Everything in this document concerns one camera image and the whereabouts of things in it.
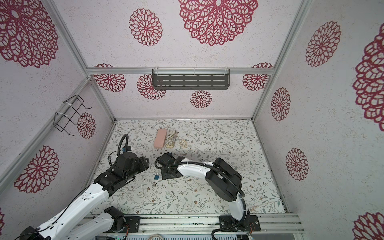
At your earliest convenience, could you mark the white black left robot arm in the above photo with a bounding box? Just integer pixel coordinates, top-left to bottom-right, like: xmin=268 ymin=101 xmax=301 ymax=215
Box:
xmin=17 ymin=152 xmax=149 ymax=240

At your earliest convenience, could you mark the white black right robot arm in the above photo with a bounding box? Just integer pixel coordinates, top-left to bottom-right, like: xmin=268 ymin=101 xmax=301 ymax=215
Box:
xmin=155 ymin=153 xmax=248 ymax=223

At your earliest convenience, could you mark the pink rectangular case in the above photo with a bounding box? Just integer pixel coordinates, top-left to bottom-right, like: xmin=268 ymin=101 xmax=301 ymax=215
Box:
xmin=154 ymin=129 xmax=167 ymax=149

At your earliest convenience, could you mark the patterned cream pouch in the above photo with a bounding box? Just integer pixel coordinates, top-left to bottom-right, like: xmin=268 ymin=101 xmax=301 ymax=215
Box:
xmin=165 ymin=130 xmax=178 ymax=149

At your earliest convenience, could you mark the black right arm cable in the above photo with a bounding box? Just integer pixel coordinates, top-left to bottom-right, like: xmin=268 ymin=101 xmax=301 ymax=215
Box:
xmin=154 ymin=155 xmax=251 ymax=240

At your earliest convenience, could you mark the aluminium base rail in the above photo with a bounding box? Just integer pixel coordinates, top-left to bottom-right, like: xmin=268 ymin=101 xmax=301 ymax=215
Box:
xmin=96 ymin=214 xmax=307 ymax=240

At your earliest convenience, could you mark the black wire wall rack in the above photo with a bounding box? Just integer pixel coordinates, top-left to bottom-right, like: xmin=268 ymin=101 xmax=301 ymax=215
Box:
xmin=53 ymin=95 xmax=91 ymax=136

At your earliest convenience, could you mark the dark grey wall shelf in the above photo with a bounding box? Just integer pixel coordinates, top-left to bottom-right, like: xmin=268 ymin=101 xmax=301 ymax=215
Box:
xmin=152 ymin=69 xmax=231 ymax=90

